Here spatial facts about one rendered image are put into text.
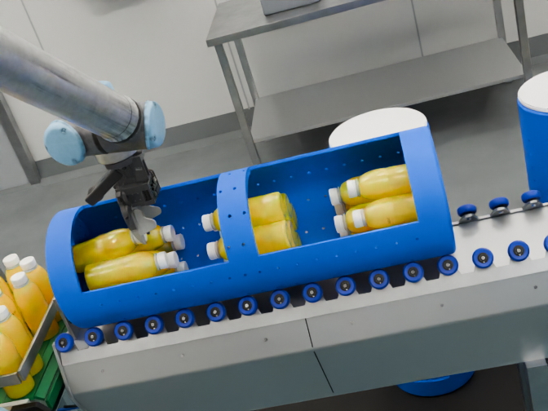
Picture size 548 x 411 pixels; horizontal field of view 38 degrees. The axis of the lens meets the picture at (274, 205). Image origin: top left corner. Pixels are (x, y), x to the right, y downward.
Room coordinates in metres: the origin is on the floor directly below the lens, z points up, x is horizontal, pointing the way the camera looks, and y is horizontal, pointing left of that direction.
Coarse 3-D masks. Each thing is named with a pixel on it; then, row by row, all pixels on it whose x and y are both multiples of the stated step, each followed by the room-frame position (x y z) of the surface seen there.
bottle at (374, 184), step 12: (384, 168) 1.50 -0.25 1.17; (396, 168) 1.49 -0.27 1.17; (360, 180) 1.50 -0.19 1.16; (372, 180) 1.48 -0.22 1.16; (384, 180) 1.47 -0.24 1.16; (396, 180) 1.47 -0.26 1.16; (408, 180) 1.46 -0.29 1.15; (360, 192) 1.49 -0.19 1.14; (372, 192) 1.47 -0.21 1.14; (384, 192) 1.47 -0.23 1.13; (396, 192) 1.47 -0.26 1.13; (408, 192) 1.46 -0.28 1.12
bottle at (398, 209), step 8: (376, 200) 1.47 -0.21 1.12; (384, 200) 1.45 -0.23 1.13; (392, 200) 1.44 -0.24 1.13; (400, 200) 1.44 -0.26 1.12; (408, 200) 1.43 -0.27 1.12; (368, 208) 1.46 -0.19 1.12; (376, 208) 1.44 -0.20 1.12; (384, 208) 1.43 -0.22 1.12; (392, 208) 1.43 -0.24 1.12; (400, 208) 1.42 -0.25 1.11; (408, 208) 1.42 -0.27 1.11; (368, 216) 1.44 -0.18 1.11; (376, 216) 1.43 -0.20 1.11; (384, 216) 1.43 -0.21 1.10; (392, 216) 1.42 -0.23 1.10; (400, 216) 1.42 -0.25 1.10; (408, 216) 1.41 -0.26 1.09; (416, 216) 1.41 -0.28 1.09; (368, 224) 1.44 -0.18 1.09; (376, 224) 1.43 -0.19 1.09; (384, 224) 1.43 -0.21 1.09; (392, 224) 1.42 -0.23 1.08
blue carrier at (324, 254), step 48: (384, 144) 1.60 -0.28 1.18; (432, 144) 1.44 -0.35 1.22; (192, 192) 1.70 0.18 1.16; (240, 192) 1.51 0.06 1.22; (288, 192) 1.68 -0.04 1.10; (432, 192) 1.36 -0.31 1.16; (48, 240) 1.58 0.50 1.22; (192, 240) 1.72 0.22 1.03; (240, 240) 1.44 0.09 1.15; (336, 240) 1.39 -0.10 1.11; (384, 240) 1.37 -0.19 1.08; (432, 240) 1.36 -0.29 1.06; (144, 288) 1.47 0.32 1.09; (192, 288) 1.46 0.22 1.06; (240, 288) 1.45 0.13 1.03
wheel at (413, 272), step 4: (408, 264) 1.41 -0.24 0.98; (412, 264) 1.41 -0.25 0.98; (416, 264) 1.40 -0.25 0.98; (404, 268) 1.41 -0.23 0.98; (408, 268) 1.40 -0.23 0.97; (412, 268) 1.40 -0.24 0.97; (416, 268) 1.40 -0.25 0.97; (420, 268) 1.40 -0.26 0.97; (404, 272) 1.40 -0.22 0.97; (408, 272) 1.40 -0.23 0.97; (412, 272) 1.39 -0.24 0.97; (416, 272) 1.39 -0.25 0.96; (420, 272) 1.39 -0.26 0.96; (404, 276) 1.40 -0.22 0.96; (408, 276) 1.39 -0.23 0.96; (412, 276) 1.39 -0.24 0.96; (416, 276) 1.39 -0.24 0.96; (420, 276) 1.39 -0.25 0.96; (408, 280) 1.39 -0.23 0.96; (412, 280) 1.39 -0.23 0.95; (416, 280) 1.38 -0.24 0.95
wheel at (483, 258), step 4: (480, 248) 1.38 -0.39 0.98; (484, 248) 1.38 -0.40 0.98; (476, 252) 1.38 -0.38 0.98; (480, 252) 1.38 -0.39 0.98; (484, 252) 1.37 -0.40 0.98; (488, 252) 1.37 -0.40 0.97; (472, 256) 1.38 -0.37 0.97; (476, 256) 1.37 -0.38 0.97; (480, 256) 1.37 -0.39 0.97; (484, 256) 1.37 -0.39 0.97; (488, 256) 1.37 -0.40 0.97; (492, 256) 1.36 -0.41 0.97; (472, 260) 1.37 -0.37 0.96; (476, 260) 1.37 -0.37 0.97; (480, 260) 1.37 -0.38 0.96; (484, 260) 1.36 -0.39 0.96; (488, 260) 1.36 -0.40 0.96; (492, 260) 1.36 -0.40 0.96; (476, 264) 1.36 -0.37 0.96; (480, 264) 1.36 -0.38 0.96; (484, 264) 1.36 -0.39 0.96; (488, 264) 1.36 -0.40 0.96
